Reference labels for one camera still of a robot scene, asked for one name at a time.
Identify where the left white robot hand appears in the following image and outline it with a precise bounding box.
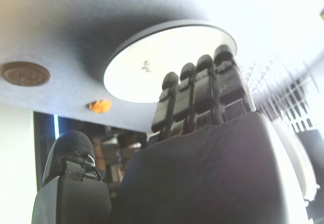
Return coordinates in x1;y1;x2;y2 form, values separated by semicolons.
31;44;317;224

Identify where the white round ceramic plate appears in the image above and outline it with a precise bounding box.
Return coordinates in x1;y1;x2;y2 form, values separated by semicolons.
102;19;238;104

